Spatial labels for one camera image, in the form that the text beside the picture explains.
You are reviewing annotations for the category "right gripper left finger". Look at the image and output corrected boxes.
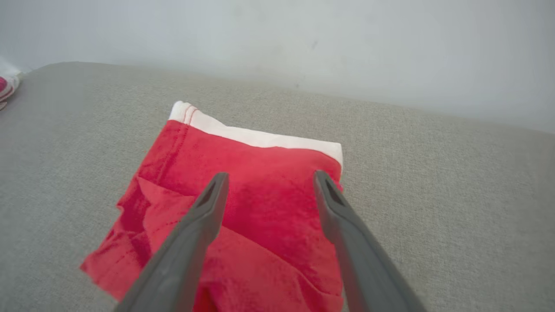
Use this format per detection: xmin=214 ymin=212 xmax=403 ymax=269
xmin=114 ymin=172 xmax=230 ymax=312

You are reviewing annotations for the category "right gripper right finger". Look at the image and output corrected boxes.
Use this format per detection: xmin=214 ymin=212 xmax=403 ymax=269
xmin=313 ymin=170 xmax=428 ymax=312

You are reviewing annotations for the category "red garment with white stripes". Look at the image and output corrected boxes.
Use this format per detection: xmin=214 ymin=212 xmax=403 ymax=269
xmin=80 ymin=101 xmax=345 ymax=312

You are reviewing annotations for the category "red garment with white sleeves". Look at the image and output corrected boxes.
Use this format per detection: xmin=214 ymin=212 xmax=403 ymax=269
xmin=0 ymin=75 xmax=21 ymax=111

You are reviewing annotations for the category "grey fabric sofa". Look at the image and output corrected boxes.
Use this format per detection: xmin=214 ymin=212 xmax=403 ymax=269
xmin=0 ymin=62 xmax=555 ymax=312

